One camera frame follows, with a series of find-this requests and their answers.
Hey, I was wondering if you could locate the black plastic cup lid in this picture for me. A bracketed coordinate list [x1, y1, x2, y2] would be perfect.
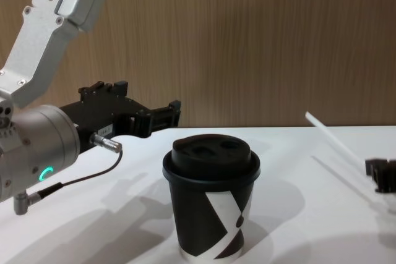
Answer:
[161, 133, 261, 185]

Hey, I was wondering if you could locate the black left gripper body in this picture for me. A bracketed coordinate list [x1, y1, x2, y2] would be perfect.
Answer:
[58, 80, 147, 155]

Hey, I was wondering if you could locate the white drinking straw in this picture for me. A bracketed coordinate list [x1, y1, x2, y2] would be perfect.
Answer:
[304, 111, 377, 174]

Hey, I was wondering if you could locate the black paper cup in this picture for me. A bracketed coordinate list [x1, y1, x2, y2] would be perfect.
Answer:
[168, 172, 257, 261]

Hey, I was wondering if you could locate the thin dark gripper cable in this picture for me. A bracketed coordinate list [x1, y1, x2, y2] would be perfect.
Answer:
[14, 133, 124, 216]

